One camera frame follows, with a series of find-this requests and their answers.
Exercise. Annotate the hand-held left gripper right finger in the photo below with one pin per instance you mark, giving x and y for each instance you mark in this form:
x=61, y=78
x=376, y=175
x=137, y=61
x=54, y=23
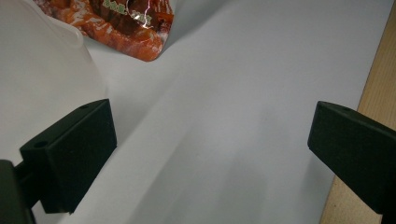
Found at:
x=358, y=155

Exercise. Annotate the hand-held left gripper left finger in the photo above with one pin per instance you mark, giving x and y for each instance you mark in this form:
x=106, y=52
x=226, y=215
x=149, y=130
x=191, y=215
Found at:
x=74, y=152

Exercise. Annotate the clear plastic container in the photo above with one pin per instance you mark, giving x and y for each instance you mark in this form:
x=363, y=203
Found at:
x=40, y=71

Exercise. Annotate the red and green food packet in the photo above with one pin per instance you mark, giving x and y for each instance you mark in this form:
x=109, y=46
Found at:
x=124, y=28

